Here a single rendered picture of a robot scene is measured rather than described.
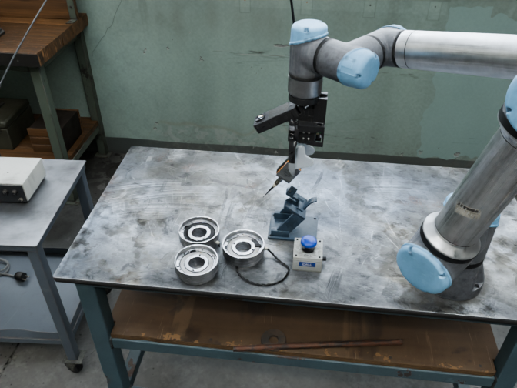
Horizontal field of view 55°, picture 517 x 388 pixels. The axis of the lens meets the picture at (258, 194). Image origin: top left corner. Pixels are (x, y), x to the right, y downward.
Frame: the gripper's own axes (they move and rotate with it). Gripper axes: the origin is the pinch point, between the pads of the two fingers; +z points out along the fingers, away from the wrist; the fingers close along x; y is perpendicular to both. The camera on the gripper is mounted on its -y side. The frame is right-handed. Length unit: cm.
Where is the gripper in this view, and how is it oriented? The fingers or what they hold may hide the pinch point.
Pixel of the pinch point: (291, 167)
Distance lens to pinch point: 122.5
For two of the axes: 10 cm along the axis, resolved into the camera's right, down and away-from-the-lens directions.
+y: 9.9, 0.9, -1.1
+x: 1.4, -6.0, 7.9
